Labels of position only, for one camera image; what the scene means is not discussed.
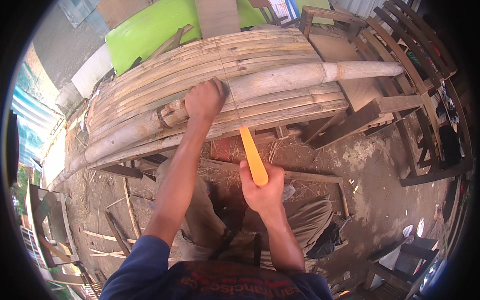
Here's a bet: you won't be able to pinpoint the person's right hand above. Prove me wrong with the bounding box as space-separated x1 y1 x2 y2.
239 160 286 216

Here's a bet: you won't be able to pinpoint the person's left hand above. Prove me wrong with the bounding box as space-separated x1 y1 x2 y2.
184 77 230 123

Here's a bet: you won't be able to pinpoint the long bamboo pole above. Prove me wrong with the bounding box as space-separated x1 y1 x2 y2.
47 61 405 193

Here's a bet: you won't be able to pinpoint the orange-handled hand saw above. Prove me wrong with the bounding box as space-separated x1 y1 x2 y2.
214 37 270 187

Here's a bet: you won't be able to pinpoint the crossed wooden sticks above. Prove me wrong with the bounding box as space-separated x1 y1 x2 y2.
147 24 200 61

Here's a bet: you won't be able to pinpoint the red board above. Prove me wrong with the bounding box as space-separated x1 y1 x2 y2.
211 136 245 163

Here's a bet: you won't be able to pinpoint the bamboo slat bench top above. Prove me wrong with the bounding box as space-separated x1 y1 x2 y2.
84 28 350 170

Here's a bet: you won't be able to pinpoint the brown plywood plank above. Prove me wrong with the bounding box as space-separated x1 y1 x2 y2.
194 0 241 39

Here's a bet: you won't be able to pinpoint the green painted board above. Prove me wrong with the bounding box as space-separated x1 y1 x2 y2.
104 0 334 76

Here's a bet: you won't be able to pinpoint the white board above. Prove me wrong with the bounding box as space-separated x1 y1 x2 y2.
71 43 114 99

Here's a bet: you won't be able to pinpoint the brown plywood sheet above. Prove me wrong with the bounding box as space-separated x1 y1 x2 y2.
307 33 385 113

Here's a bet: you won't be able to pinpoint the dark wooden stool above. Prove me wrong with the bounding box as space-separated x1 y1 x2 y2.
307 95 425 151

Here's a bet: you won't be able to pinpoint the heap of thin wooden sticks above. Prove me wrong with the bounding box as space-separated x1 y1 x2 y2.
83 176 181 263

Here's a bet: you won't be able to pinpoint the blue corrugated sheet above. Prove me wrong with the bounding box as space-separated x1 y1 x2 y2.
10 84 64 166

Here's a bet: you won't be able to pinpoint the black plastic bag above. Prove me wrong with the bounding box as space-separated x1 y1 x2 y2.
307 221 343 260

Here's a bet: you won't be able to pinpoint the person's body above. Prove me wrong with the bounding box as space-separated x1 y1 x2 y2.
99 235 334 300

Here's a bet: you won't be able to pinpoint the stack of wooden chair frames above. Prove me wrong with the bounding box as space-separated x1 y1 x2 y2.
352 0 474 187

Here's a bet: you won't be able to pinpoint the small dark wooden chair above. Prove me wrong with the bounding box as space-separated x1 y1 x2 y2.
363 235 440 300

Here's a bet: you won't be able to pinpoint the wooden armrest frame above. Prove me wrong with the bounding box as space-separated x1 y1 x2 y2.
299 5 369 39

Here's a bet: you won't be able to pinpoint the weathered wooden frame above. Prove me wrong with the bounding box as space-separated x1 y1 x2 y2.
24 181 80 268

